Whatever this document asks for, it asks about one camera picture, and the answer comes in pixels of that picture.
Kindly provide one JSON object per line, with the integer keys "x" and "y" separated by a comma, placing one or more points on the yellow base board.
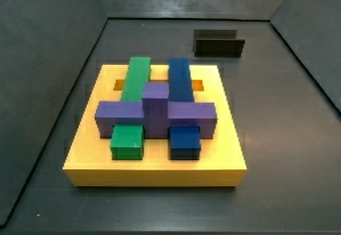
{"x": 219, "y": 167}

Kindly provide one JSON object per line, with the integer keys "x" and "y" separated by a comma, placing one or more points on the purple cross block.
{"x": 155, "y": 113}

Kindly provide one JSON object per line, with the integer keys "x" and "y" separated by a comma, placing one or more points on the blue long block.
{"x": 184, "y": 145}

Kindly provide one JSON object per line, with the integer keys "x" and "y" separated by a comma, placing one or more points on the green long block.
{"x": 127, "y": 141}

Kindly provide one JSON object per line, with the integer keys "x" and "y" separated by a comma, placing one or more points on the black block holder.
{"x": 216, "y": 43}

